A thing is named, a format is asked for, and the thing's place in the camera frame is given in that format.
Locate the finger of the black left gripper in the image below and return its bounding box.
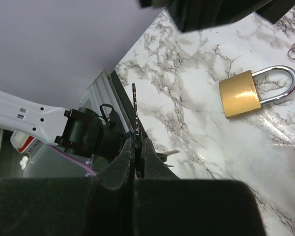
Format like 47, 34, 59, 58
139, 0, 295, 33

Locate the black headed key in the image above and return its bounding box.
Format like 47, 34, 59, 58
132, 83, 141, 177

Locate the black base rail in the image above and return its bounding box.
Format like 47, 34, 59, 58
88, 70, 168, 173

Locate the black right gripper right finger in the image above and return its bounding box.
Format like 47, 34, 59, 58
135, 137, 180, 179

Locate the brass padlock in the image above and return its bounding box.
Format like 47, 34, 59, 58
218, 65, 295, 119

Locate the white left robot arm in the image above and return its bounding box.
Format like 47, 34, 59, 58
0, 0, 295, 160

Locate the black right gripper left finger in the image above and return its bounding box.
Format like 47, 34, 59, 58
95, 139, 135, 189

